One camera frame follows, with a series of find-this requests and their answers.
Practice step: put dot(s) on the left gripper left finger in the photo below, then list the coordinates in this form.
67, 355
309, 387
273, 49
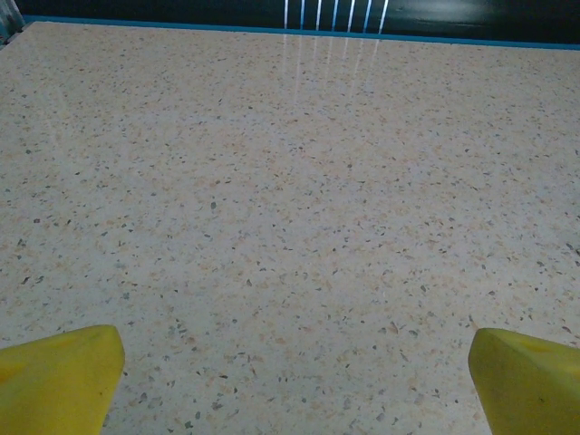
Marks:
54, 385

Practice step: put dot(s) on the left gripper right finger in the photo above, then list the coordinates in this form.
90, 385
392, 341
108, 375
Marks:
530, 389

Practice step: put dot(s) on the aluminium frame post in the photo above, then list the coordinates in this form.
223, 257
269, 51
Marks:
8, 16

